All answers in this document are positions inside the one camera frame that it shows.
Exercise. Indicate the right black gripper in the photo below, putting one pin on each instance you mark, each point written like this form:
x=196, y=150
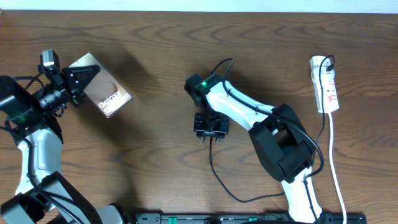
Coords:
x=201, y=131

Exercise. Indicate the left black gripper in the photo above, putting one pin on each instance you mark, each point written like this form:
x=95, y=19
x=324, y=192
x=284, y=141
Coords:
x=75, y=96

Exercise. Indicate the brown Galaxy smartphone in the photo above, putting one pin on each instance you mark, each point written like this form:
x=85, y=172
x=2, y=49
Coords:
x=104, y=90

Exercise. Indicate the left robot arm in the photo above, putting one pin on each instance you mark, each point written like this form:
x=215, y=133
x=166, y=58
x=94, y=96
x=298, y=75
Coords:
x=32, y=123

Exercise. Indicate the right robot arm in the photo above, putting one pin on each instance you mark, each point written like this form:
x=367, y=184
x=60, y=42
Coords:
x=281, y=143

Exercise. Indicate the white USB charger plug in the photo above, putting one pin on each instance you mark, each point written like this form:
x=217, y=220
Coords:
x=318, y=63

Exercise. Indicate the white power strip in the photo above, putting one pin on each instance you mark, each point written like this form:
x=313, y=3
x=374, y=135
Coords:
x=325, y=90

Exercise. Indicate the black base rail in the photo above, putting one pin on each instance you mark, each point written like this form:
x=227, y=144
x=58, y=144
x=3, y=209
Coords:
x=113, y=213

